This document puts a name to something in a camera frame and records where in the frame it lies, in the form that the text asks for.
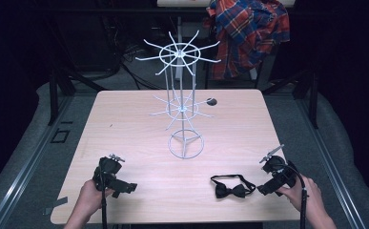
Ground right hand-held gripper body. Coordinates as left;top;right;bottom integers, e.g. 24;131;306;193
258;143;300;192

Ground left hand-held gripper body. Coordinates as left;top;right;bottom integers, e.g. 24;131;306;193
92;153;127;193

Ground black bow tie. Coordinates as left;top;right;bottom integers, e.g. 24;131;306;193
210;174;256;199

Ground white wire display rack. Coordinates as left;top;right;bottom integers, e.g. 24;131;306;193
134;30;222;160

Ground person's left hand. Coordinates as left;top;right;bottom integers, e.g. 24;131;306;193
76;178;115;221

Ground person's right hand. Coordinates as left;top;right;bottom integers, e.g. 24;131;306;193
276;174;325;218

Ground grey tape strip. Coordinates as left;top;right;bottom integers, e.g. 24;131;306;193
43;196;70;217

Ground red blue plaid shirt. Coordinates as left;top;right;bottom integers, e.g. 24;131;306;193
203;0;292;81

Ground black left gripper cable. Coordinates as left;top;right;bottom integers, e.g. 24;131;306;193
97;163;109;229

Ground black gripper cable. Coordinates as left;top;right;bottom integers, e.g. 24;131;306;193
276;162;309;229
97;163;109;229

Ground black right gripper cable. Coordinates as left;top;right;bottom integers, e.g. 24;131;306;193
276;162;309;229

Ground aluminium floor rail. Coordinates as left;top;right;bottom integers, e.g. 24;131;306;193
0;94;75;229
295;96;369;229

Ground black metal frame leg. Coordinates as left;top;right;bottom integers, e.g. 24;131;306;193
47;65;108;127
261;68;320;130

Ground black floor cables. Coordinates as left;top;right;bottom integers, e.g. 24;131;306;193
113;37;171;91

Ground white table leg post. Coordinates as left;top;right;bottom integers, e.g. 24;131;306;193
174;14;184;82

